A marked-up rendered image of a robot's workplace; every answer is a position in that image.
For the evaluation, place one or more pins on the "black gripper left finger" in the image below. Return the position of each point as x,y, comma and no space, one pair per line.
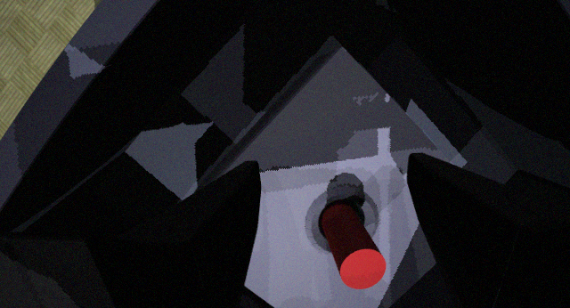
196,254

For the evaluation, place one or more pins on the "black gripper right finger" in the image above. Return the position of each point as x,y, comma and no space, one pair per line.
496,247

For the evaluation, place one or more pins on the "red peg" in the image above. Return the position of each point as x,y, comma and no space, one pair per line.
359,262

